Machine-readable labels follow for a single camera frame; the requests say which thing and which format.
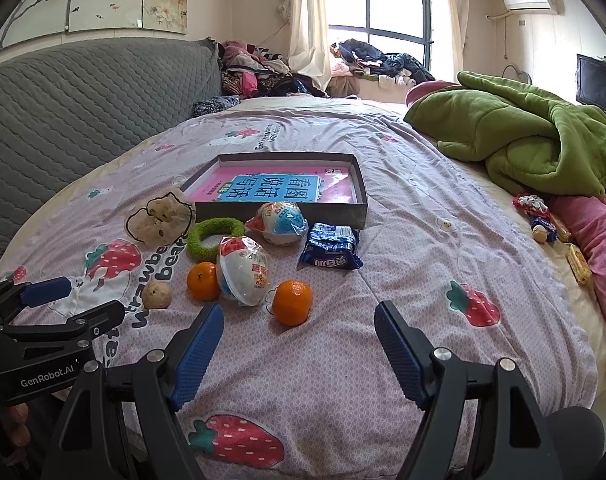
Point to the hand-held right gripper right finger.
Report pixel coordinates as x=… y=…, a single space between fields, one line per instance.
x=398 y=355

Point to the dark pink pillow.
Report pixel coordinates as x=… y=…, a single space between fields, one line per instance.
x=425 y=92

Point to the cream curtain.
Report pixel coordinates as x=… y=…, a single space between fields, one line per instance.
x=453 y=20
x=308 y=25

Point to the blue snack packet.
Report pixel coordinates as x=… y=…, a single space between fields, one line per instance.
x=330 y=247

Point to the small brown ball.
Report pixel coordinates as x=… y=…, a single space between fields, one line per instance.
x=157 y=295

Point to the black framed window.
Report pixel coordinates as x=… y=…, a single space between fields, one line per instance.
x=383 y=0

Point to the orange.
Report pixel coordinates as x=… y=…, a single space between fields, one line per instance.
x=293 y=305
x=203 y=282

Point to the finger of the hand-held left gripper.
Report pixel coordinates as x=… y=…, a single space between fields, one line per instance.
x=48 y=290
x=83 y=321

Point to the pile of dark clothes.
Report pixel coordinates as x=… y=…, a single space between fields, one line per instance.
x=383 y=62

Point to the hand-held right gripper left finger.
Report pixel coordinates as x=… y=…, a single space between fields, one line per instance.
x=198 y=355

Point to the white air conditioner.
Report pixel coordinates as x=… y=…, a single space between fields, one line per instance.
x=528 y=0

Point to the grey quilted headboard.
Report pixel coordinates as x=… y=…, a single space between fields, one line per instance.
x=83 y=110

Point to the yellow snack packet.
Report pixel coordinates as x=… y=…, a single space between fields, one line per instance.
x=579 y=262

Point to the shallow cardboard box pink book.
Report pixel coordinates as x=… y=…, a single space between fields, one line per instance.
x=223 y=212

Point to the red and white toy egg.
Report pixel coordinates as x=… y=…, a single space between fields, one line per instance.
x=243 y=275

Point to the dark patterned cloth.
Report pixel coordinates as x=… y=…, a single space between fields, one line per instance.
x=215 y=105

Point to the pile of mixed clothes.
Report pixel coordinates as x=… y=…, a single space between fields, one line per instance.
x=263 y=67

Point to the green blanket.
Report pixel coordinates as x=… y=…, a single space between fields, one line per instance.
x=523 y=130

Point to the cream plush toy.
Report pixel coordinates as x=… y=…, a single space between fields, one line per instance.
x=153 y=220

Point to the blue toy egg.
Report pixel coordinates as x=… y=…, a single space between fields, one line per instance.
x=283 y=225

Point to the black television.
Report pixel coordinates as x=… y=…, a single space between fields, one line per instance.
x=598 y=85

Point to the person's left hand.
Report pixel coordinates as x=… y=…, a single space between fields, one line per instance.
x=18 y=425

